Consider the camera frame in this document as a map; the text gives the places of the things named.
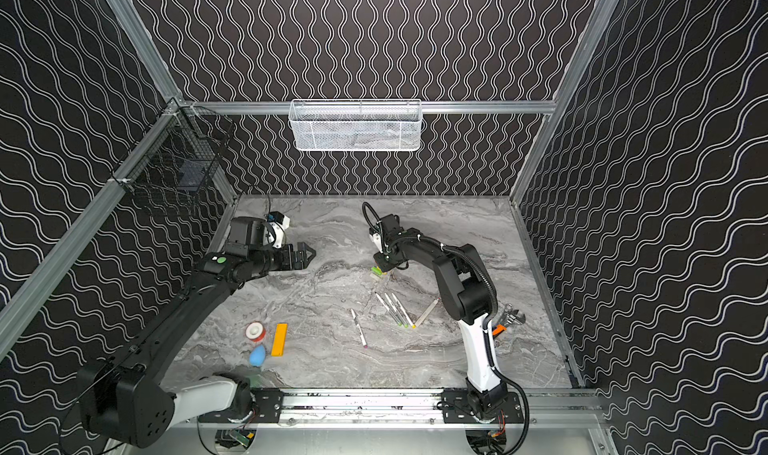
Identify white pen pink accents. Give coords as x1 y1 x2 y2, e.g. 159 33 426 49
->
350 309 369 349

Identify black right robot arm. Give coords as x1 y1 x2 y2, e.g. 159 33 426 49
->
362 202 530 424

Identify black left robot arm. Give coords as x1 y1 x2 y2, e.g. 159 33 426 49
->
75 217 316 448

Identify white pen yellow tip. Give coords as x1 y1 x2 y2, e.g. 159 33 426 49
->
391 293 416 329

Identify white pen green end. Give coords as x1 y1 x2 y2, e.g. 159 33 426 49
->
384 293 411 328

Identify white pen green tip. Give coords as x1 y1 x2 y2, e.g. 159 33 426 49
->
374 292 403 327

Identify white pen lying apart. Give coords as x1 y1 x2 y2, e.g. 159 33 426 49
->
414 299 440 328

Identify yellow rectangular block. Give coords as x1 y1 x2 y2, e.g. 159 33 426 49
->
270 323 288 357

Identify red white tape roll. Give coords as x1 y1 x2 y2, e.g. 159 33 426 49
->
245 321 266 343

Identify blue egg-shaped sponge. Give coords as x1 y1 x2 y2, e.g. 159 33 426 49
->
248 344 267 367

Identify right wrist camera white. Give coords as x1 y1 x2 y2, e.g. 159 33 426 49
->
369 232 385 253

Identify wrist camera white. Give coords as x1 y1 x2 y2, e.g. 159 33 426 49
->
369 232 385 253
266 211 290 249

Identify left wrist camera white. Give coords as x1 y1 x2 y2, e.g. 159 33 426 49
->
266 211 290 249

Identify white wire mesh basket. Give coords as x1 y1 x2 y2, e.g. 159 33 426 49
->
288 99 424 152

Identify orange handled metal tool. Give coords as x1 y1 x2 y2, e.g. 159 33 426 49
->
492 304 527 338

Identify black wire mesh basket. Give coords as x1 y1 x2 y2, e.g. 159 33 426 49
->
115 99 235 218

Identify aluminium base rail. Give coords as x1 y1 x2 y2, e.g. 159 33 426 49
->
119 386 607 427

